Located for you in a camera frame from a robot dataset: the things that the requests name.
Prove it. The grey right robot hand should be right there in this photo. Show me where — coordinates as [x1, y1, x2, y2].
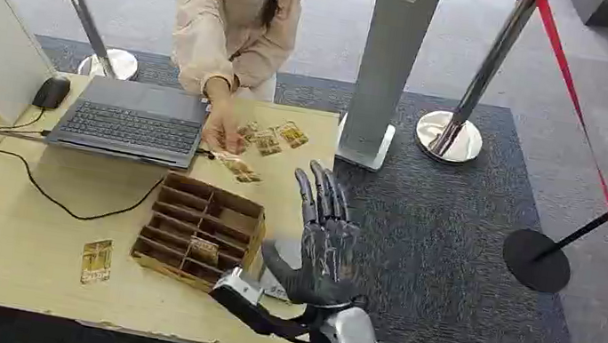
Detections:
[253, 154, 380, 315]

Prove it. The person's right hand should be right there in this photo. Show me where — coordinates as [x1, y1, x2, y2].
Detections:
[196, 76, 256, 157]

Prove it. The grey card reader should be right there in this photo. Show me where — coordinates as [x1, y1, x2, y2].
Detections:
[258, 235, 306, 305]

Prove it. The wooden card box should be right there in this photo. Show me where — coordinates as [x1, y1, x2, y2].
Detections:
[126, 167, 273, 301]

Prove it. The dark grey laptop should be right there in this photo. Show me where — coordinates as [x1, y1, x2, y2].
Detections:
[43, 69, 213, 173]

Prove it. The dark grey rug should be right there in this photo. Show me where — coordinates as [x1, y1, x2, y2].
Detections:
[0, 35, 608, 343]

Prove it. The person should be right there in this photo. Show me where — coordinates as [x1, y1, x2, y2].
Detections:
[148, 0, 304, 162]

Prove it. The gold card standing in slot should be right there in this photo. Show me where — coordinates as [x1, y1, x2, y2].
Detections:
[185, 235, 222, 269]

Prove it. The black computer mouse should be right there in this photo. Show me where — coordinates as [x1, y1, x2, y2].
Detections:
[30, 73, 73, 113]

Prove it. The grey kiosk stand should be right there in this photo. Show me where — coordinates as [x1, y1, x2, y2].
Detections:
[332, 0, 445, 179]

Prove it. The gold card with pale print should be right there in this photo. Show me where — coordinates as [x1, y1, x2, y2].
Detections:
[78, 236, 116, 288]

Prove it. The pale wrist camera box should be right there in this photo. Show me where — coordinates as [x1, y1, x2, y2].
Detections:
[212, 264, 268, 308]

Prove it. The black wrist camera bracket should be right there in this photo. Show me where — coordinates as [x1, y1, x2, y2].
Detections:
[204, 284, 316, 343]

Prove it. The chrome stanchion post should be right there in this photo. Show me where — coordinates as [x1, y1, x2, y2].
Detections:
[411, 0, 543, 174]
[12, 0, 148, 84]

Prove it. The long black cable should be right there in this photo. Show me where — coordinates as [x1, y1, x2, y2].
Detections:
[0, 118, 172, 233]

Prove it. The black stanchion post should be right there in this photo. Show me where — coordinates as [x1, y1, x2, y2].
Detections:
[497, 141, 608, 303]

